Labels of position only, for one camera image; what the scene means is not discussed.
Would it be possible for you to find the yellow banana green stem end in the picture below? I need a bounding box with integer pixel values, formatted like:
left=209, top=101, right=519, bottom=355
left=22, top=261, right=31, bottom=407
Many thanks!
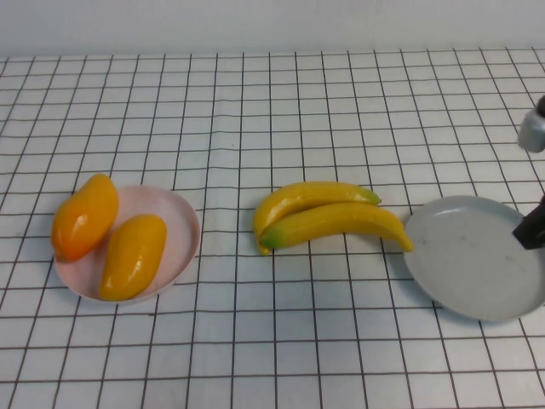
left=260, top=202, right=415, bottom=253

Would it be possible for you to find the grey round plate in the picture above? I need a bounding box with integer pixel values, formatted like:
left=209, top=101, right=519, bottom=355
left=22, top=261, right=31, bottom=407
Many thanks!
left=402, top=194, right=545, bottom=323

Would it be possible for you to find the pink round plate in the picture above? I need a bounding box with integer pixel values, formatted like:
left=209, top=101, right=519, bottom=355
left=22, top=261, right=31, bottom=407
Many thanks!
left=54, top=184, right=202, bottom=304

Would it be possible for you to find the yellow banana green tip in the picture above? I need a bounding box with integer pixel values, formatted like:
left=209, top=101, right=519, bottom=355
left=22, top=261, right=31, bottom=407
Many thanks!
left=253, top=181, right=382, bottom=257

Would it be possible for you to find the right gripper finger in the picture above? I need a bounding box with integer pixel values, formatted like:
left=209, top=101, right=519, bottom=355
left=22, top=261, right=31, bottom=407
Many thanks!
left=512, top=193, right=545, bottom=251

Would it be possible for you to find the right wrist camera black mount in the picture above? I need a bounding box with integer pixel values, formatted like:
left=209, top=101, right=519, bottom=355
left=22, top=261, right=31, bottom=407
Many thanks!
left=517, top=95, right=545, bottom=153

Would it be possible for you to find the yellow mango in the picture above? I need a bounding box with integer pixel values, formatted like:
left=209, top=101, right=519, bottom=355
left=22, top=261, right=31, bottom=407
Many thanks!
left=98, top=214, right=168, bottom=302

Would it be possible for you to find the white grid tablecloth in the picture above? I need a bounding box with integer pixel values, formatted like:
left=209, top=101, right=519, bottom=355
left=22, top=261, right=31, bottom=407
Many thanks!
left=0, top=46, right=545, bottom=409

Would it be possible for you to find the orange mango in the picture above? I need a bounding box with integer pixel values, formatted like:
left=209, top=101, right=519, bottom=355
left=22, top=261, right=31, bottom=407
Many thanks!
left=50, top=173, right=120, bottom=262

